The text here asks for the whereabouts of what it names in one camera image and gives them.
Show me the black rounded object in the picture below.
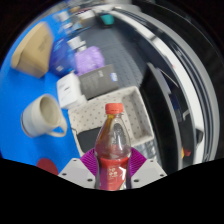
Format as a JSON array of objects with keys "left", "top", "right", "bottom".
[{"left": 196, "top": 129, "right": 204, "bottom": 146}]

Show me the clear red-capped drink bottle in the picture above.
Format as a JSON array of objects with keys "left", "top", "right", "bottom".
[{"left": 94, "top": 102, "right": 133, "bottom": 191}]

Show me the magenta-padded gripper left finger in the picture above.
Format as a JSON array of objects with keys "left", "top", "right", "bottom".
[{"left": 58, "top": 148, "right": 100, "bottom": 190}]

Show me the brown cardboard box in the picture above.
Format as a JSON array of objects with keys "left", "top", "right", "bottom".
[{"left": 10, "top": 21, "right": 54, "bottom": 79}]

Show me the black rectangular device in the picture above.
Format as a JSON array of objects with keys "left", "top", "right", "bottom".
[{"left": 75, "top": 127, "right": 101, "bottom": 154}]

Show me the grey pegboard panel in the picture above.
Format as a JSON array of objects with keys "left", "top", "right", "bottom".
[{"left": 79, "top": 26, "right": 151, "bottom": 98}]

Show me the white perforated storage tray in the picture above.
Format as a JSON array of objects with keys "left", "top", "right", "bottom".
[{"left": 68, "top": 85, "right": 155, "bottom": 156}]

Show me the dark grey shelf board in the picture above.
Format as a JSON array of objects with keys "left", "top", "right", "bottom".
[
  {"left": 139, "top": 62, "right": 184, "bottom": 174},
  {"left": 109, "top": 6, "right": 206, "bottom": 164}
]

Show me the blue carton box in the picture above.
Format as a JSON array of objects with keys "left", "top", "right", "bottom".
[{"left": 49, "top": 37, "right": 76, "bottom": 76}]

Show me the cream ceramic mug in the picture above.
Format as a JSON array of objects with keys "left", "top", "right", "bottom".
[{"left": 20, "top": 93, "right": 69, "bottom": 139}]

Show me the grey small-parts drawer cabinet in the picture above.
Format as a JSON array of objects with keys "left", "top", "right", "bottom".
[{"left": 131, "top": 138, "right": 161, "bottom": 168}]

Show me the purple plastic bag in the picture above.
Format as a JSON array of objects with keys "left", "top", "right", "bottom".
[{"left": 73, "top": 45, "right": 106, "bottom": 77}]

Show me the small white box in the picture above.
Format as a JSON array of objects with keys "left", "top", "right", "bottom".
[{"left": 68, "top": 35, "right": 86, "bottom": 52}]

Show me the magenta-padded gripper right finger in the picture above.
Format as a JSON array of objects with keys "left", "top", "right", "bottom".
[{"left": 127, "top": 147, "right": 168, "bottom": 190}]

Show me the dark grey upright box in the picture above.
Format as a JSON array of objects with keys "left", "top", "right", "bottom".
[{"left": 78, "top": 64, "right": 120, "bottom": 100}]

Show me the yellow multimeter with leads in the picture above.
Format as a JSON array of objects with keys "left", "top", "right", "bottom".
[{"left": 181, "top": 148, "right": 193, "bottom": 158}]

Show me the white carton box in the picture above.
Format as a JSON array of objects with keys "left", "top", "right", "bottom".
[{"left": 55, "top": 72, "right": 88, "bottom": 109}]

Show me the flat round red coaster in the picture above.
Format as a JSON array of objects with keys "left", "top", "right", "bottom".
[{"left": 35, "top": 157, "right": 60, "bottom": 176}]

